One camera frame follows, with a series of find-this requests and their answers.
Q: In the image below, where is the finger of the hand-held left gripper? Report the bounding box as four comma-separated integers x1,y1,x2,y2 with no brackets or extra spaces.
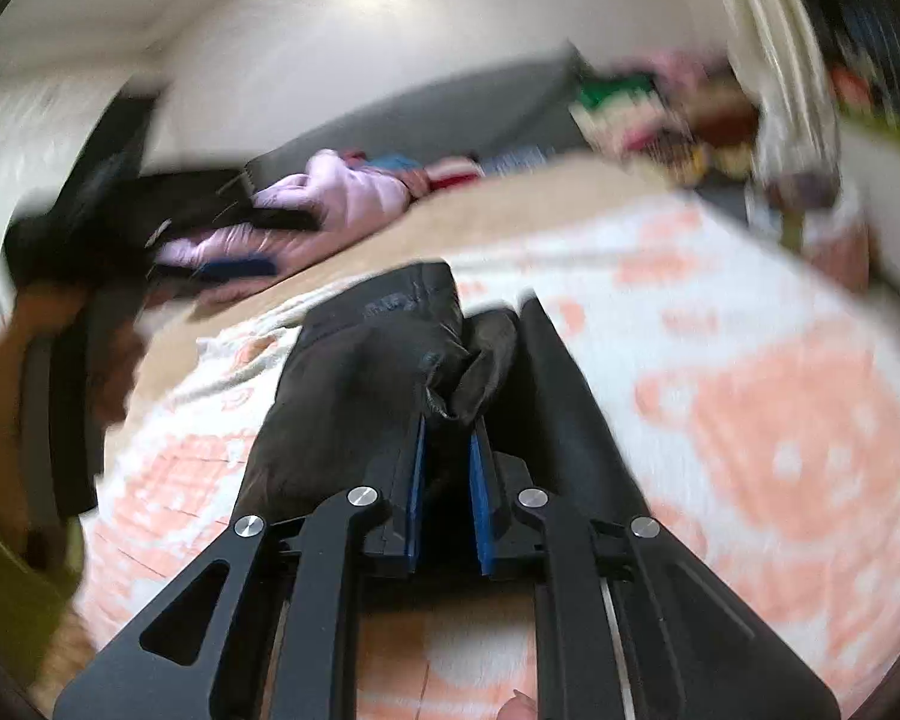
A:
236,199,322,235
150,253,280,301

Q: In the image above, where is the person's left hand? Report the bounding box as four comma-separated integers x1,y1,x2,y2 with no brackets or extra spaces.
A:
0,289,151,541

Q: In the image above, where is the pile of folded clothes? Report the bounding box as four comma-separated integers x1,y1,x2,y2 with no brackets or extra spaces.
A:
570,49,762,188

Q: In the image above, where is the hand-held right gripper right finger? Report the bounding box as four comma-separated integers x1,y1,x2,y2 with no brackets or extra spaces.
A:
467,420,841,720

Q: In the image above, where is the pink quilt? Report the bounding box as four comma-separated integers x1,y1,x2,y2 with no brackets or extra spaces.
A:
154,148,413,275

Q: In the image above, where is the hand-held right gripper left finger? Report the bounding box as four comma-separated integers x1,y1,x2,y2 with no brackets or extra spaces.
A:
52,412,430,720

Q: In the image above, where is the person's left forearm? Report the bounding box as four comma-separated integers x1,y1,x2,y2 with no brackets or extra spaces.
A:
0,495,87,695

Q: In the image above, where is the black leather jacket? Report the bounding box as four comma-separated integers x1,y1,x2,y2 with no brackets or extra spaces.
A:
236,261,650,533

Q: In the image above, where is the beige bed sheet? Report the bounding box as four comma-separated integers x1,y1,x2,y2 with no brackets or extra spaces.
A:
131,157,691,406

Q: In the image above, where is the white orange printed blanket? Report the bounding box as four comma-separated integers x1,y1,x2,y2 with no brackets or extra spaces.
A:
75,191,900,720

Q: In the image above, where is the white laundry basket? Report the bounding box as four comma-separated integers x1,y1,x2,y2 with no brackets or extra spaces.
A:
750,172,871,293

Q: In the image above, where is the small heap of colourful clothes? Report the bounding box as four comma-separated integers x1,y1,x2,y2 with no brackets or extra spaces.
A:
345,150,488,194

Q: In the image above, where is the cream curtain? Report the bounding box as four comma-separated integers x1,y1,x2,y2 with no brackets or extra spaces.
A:
709,0,841,158

